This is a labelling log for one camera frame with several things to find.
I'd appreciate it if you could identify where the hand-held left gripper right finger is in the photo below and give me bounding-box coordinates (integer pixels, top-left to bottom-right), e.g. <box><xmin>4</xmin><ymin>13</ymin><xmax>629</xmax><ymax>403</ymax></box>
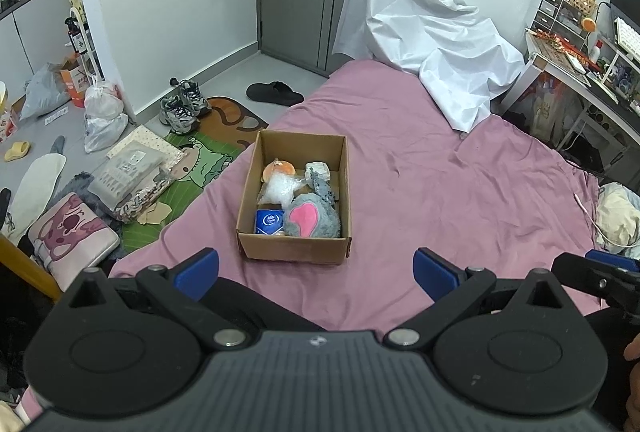
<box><xmin>384</xmin><ymin>247</ymin><xmax>574</xmax><ymax>348</ymax></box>

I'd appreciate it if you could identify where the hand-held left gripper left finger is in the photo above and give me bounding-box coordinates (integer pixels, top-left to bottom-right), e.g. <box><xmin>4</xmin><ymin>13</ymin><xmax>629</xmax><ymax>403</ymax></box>
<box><xmin>66</xmin><ymin>247</ymin><xmax>252</xmax><ymax>352</ymax></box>

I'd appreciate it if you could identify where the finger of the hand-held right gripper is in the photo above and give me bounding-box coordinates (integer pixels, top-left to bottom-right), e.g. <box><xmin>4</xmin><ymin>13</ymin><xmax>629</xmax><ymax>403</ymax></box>
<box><xmin>551</xmin><ymin>249</ymin><xmax>640</xmax><ymax>314</ymax></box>

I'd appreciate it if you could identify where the blue tissue pack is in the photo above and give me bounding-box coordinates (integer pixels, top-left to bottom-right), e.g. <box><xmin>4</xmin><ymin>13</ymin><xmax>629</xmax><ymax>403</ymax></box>
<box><xmin>254</xmin><ymin>207</ymin><xmax>286</xmax><ymax>236</ymax></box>

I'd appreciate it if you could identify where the cardboard box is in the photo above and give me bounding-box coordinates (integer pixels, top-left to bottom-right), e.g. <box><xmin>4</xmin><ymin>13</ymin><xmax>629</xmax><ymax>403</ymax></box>
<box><xmin>236</xmin><ymin>129</ymin><xmax>352</xmax><ymax>266</ymax></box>

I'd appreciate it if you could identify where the clear bag of white pellets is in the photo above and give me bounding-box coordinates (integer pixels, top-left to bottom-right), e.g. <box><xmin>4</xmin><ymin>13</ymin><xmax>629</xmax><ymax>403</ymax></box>
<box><xmin>257</xmin><ymin>172</ymin><xmax>307</xmax><ymax>209</ymax></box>

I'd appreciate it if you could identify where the grey plush toy pink ear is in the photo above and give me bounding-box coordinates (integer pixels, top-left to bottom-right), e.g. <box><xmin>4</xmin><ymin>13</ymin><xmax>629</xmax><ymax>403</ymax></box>
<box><xmin>282</xmin><ymin>191</ymin><xmax>344</xmax><ymax>239</ymax></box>

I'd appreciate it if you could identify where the small denim plush toy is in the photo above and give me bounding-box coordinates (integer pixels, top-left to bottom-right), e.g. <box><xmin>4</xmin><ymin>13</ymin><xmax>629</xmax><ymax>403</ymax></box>
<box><xmin>305</xmin><ymin>167</ymin><xmax>337</xmax><ymax>204</ymax></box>

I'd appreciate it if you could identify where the white round soft item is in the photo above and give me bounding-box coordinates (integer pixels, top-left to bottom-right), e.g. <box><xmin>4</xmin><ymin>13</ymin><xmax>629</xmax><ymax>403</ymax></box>
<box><xmin>305</xmin><ymin>161</ymin><xmax>331</xmax><ymax>183</ymax></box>

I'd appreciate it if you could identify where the person's right hand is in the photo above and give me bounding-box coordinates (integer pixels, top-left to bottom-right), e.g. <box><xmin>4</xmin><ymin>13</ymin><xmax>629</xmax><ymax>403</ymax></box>
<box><xmin>623</xmin><ymin>333</ymin><xmax>640</xmax><ymax>431</ymax></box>

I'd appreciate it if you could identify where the cream blanket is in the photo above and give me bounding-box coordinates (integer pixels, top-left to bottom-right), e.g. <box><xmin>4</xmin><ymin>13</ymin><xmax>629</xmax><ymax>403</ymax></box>
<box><xmin>594</xmin><ymin>181</ymin><xmax>640</xmax><ymax>249</ymax></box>

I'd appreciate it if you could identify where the pink bed sheet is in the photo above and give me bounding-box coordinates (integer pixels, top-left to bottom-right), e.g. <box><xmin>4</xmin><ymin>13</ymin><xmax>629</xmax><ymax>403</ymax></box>
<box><xmin>15</xmin><ymin>59</ymin><xmax>613</xmax><ymax>423</ymax></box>

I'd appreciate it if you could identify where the green cartoon floor mat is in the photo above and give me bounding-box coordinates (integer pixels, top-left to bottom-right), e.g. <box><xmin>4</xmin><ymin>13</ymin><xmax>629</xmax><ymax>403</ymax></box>
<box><xmin>106</xmin><ymin>96</ymin><xmax>271</xmax><ymax>259</ymax></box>

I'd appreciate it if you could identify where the clear wrapped package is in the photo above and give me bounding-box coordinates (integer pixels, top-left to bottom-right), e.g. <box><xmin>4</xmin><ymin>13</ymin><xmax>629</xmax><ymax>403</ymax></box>
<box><xmin>87</xmin><ymin>147</ymin><xmax>172</xmax><ymax>215</ymax></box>

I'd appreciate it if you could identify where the orange plush toy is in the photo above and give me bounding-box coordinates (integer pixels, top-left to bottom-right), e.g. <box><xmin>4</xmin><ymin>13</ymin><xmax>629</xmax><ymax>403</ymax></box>
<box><xmin>263</xmin><ymin>159</ymin><xmax>296</xmax><ymax>183</ymax></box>

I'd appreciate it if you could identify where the pink cartoon cushion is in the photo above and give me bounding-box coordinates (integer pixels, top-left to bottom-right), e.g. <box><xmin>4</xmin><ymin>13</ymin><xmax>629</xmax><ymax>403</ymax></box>
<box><xmin>27</xmin><ymin>191</ymin><xmax>121</xmax><ymax>294</ymax></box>

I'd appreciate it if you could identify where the beige flat package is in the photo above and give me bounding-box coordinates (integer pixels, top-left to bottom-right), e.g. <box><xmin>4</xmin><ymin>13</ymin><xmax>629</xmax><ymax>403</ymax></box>
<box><xmin>107</xmin><ymin>124</ymin><xmax>187</xmax><ymax>173</ymax></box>

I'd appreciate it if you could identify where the grey sneaker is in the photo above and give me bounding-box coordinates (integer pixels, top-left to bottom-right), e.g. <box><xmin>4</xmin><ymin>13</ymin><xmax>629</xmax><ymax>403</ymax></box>
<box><xmin>158</xmin><ymin>94</ymin><xmax>201</xmax><ymax>136</ymax></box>
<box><xmin>176</xmin><ymin>79</ymin><xmax>212</xmax><ymax>116</ymax></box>

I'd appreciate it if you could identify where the printed plastic bag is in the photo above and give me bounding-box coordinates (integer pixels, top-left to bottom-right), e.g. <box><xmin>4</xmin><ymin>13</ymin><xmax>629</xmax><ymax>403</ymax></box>
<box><xmin>529</xmin><ymin>75</ymin><xmax>571</xmax><ymax>145</ymax></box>

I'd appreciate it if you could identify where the white plastic bag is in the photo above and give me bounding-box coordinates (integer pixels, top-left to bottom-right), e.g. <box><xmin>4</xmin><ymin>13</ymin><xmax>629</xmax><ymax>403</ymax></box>
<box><xmin>83</xmin><ymin>81</ymin><xmax>130</xmax><ymax>154</ymax></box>

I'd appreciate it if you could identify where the cream long cushion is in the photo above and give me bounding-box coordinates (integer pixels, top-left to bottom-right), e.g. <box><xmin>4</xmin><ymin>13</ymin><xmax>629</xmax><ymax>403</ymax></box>
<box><xmin>1</xmin><ymin>152</ymin><xmax>67</xmax><ymax>234</ymax></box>

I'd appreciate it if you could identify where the black slipper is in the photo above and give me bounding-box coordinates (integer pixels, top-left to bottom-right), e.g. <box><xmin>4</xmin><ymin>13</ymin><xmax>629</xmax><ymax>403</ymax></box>
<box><xmin>245</xmin><ymin>81</ymin><xmax>305</xmax><ymax>108</ymax></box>

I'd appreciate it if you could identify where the white desk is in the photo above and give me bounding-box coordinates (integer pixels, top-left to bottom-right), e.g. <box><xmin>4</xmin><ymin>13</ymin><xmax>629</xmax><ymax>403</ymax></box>
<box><xmin>500</xmin><ymin>26</ymin><xmax>640</xmax><ymax>158</ymax></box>

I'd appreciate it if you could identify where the yellow slipper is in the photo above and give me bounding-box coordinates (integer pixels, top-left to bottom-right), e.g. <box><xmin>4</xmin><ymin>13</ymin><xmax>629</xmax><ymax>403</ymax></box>
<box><xmin>3</xmin><ymin>139</ymin><xmax>32</xmax><ymax>162</ymax></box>

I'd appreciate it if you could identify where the orange carton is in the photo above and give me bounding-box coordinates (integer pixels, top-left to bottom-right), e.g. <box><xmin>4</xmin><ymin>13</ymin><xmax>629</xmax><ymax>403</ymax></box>
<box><xmin>59</xmin><ymin>54</ymin><xmax>94</xmax><ymax>108</ymax></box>

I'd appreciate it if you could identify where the grey plastic bag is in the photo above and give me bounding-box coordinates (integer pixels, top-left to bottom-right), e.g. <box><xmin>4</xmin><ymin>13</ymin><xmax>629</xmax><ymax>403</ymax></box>
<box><xmin>19</xmin><ymin>62</ymin><xmax>71</xmax><ymax>121</ymax></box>

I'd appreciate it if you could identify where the white sheet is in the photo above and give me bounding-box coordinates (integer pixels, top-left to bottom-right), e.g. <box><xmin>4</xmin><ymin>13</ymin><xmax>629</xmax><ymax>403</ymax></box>
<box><xmin>332</xmin><ymin>0</ymin><xmax>526</xmax><ymax>133</ymax></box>

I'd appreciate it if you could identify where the white keyboard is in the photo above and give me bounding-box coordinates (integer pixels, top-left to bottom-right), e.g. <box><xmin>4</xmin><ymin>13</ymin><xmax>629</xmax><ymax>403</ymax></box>
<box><xmin>613</xmin><ymin>17</ymin><xmax>640</xmax><ymax>59</ymax></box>

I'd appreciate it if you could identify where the dark spray bottle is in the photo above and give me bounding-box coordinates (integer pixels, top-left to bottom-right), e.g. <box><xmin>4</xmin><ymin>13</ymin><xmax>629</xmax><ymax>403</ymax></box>
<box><xmin>64</xmin><ymin>16</ymin><xmax>91</xmax><ymax>59</ymax></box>

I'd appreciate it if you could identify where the small drawer organizer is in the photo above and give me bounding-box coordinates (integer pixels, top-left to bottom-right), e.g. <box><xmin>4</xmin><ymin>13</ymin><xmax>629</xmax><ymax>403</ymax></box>
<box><xmin>531</xmin><ymin>0</ymin><xmax>574</xmax><ymax>36</ymax></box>

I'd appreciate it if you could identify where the white cabinet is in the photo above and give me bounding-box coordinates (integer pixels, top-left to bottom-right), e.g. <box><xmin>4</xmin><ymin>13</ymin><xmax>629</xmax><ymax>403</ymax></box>
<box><xmin>0</xmin><ymin>0</ymin><xmax>87</xmax><ymax>106</ymax></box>

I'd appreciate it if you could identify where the white cable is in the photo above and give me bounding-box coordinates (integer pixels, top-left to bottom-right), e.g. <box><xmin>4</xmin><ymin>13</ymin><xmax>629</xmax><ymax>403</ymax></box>
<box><xmin>574</xmin><ymin>193</ymin><xmax>632</xmax><ymax>249</ymax></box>

